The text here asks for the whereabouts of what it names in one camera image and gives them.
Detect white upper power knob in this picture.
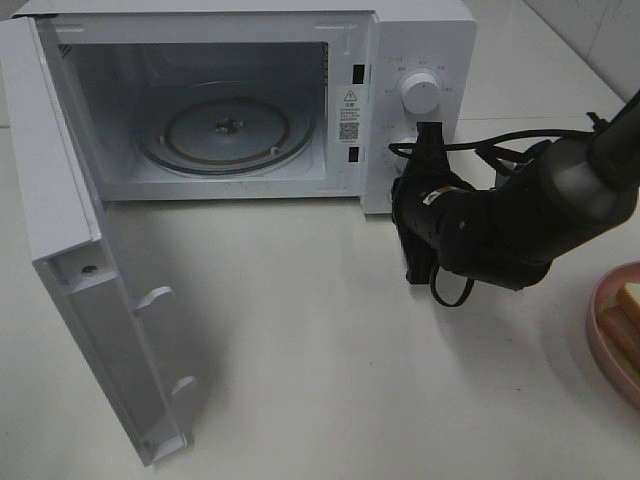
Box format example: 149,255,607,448
400,69,443,115

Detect warning sticker with QR code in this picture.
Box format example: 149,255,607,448
335,84,366,145

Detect white bread sandwich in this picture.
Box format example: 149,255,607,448
598,282,639,349

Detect white microwave oven body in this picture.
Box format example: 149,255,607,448
2,1,476,214

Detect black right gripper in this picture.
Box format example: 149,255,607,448
392,121,479,283

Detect white microwave door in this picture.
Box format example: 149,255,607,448
1,16,195,465

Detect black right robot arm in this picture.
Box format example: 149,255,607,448
390,98,639,290

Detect pink round plate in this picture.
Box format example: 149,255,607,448
586,261,639,407

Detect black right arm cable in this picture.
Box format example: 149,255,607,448
387,112,616,307

